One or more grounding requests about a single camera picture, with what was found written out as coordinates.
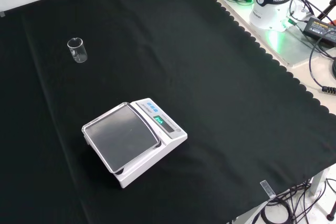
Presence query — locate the black bench cloth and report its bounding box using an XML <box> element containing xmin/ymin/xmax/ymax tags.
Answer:
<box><xmin>0</xmin><ymin>0</ymin><xmax>336</xmax><ymax>224</ymax></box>

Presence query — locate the small clear glass beaker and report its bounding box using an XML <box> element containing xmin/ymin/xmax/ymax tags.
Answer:
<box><xmin>67</xmin><ymin>37</ymin><xmax>88</xmax><ymax>64</ymax></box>

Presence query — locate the black power adapter cable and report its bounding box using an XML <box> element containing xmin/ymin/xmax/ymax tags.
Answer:
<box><xmin>309</xmin><ymin>28</ymin><xmax>336</xmax><ymax>94</ymax></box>

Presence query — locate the black floor cable bundle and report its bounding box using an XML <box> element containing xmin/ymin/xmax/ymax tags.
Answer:
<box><xmin>261</xmin><ymin>179</ymin><xmax>327</xmax><ymax>224</ymax></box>

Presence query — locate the pale metal base plate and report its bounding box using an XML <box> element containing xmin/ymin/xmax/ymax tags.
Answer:
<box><xmin>217</xmin><ymin>0</ymin><xmax>336</xmax><ymax>68</ymax></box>

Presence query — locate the black tripod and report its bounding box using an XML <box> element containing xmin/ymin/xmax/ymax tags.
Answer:
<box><xmin>316</xmin><ymin>0</ymin><xmax>336</xmax><ymax>25</ymax></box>

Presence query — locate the black power adapter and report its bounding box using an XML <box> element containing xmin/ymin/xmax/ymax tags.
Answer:
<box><xmin>302</xmin><ymin>17</ymin><xmax>336</xmax><ymax>43</ymax></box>

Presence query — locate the grey table leg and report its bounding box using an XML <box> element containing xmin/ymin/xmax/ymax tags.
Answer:
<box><xmin>311</xmin><ymin>167</ymin><xmax>329</xmax><ymax>196</ymax></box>

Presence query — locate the white electronic balance steel pan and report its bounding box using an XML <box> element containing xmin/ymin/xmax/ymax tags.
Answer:
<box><xmin>81</xmin><ymin>98</ymin><xmax>188</xmax><ymax>189</ymax></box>

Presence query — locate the clear tape strip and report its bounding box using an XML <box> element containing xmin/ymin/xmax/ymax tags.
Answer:
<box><xmin>259</xmin><ymin>180</ymin><xmax>276</xmax><ymax>199</ymax></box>

